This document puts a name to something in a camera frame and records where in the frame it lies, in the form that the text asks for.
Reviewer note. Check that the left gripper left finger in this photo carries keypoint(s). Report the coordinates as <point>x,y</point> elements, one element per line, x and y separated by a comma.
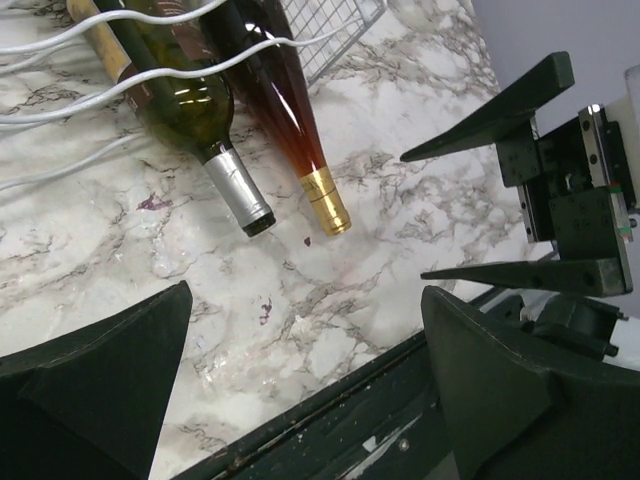
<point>90,404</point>

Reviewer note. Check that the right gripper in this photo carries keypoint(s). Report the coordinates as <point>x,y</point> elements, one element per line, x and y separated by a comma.
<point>573,184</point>

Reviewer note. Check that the dark bottle silver neck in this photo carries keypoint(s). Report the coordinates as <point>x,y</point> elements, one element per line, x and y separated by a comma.
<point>190,115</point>

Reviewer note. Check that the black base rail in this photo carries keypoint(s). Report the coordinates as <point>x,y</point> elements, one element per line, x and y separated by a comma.
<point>381,421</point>

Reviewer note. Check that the red wine bottle gold cap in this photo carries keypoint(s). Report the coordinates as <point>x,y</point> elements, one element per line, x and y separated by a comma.
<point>272,85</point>

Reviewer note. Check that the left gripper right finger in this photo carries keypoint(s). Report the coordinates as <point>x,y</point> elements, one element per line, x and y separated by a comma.
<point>518,407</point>

